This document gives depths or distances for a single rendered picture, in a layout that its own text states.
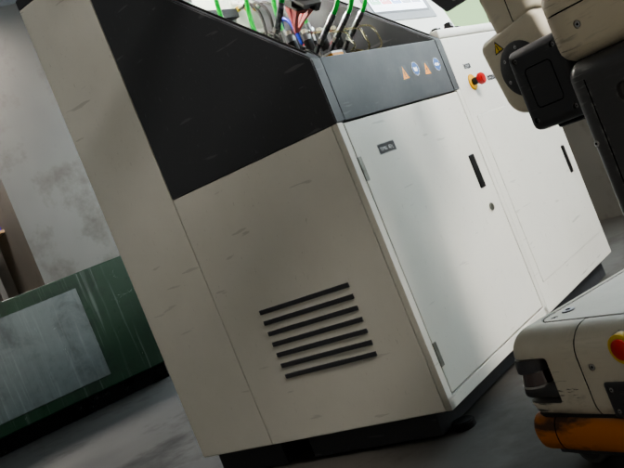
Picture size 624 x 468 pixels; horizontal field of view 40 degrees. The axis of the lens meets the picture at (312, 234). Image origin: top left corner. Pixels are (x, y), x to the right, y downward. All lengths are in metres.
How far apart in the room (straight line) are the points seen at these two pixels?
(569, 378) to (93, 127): 1.52
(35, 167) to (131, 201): 5.72
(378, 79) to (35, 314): 3.30
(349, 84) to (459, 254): 0.53
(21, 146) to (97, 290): 3.18
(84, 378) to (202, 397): 2.70
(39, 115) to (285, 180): 6.31
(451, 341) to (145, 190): 0.93
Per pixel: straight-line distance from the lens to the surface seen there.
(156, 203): 2.40
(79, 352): 5.17
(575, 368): 1.55
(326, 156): 2.03
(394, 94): 2.27
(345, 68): 2.12
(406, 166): 2.19
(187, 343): 2.48
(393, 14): 3.02
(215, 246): 2.30
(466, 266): 2.30
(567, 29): 1.38
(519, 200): 2.71
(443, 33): 2.66
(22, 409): 5.10
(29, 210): 8.07
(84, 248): 8.12
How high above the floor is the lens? 0.64
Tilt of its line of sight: 2 degrees down
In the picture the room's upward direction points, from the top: 22 degrees counter-clockwise
